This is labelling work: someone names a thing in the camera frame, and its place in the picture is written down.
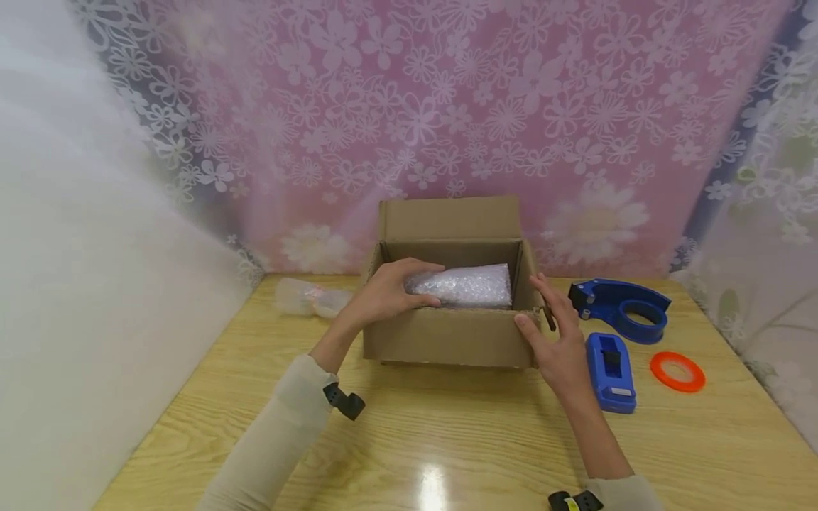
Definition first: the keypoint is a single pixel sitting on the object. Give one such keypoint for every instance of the person's right hand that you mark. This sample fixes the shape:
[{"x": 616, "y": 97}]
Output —
[{"x": 563, "y": 355}]

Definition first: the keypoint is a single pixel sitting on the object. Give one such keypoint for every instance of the person's left hand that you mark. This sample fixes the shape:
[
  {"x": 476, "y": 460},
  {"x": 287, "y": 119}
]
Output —
[{"x": 381, "y": 294}]

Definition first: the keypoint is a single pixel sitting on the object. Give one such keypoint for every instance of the person's right thumb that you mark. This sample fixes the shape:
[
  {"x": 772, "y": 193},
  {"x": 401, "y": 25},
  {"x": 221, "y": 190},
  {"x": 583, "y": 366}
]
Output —
[{"x": 528, "y": 329}]

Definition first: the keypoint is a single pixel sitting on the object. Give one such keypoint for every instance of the person's left thumb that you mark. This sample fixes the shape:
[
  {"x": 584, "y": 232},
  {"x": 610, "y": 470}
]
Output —
[{"x": 425, "y": 301}]

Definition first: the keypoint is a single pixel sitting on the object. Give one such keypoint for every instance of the person's left fingers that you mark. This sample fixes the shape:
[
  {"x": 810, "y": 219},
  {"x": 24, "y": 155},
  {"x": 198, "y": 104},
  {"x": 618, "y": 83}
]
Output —
[{"x": 418, "y": 267}]

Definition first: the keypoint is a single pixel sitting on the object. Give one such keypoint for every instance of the person's right fingers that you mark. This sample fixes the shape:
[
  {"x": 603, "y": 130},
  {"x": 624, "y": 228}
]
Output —
[{"x": 555, "y": 301}]

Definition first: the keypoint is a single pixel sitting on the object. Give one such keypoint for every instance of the brown cardboard box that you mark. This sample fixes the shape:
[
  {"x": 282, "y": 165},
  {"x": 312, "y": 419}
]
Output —
[{"x": 447, "y": 339}]

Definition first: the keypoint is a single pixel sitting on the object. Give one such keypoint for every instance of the bubble wrap bundle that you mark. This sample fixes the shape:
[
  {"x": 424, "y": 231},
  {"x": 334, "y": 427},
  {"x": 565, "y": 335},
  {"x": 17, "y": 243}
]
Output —
[{"x": 470, "y": 287}]

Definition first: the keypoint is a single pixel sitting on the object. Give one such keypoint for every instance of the person's left forearm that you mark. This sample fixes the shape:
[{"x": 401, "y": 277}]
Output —
[{"x": 287, "y": 426}]

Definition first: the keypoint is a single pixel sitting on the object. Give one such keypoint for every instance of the person's right forearm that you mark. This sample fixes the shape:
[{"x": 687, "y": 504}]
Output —
[{"x": 597, "y": 440}]

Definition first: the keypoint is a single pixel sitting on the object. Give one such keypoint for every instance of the large blue tape dispenser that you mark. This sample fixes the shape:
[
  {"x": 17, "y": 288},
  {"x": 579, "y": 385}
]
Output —
[{"x": 613, "y": 298}]

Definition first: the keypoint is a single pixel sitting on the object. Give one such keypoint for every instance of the small blue tape dispenser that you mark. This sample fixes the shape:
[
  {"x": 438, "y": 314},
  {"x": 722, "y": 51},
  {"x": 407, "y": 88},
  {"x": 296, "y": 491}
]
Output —
[{"x": 610, "y": 376}]

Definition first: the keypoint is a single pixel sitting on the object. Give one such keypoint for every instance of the clear plastic bag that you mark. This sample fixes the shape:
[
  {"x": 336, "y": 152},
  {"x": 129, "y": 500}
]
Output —
[{"x": 310, "y": 298}]

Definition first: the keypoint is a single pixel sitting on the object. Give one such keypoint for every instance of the black wrist band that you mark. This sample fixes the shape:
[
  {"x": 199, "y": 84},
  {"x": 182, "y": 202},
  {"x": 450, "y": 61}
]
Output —
[
  {"x": 575, "y": 501},
  {"x": 345, "y": 401}
]

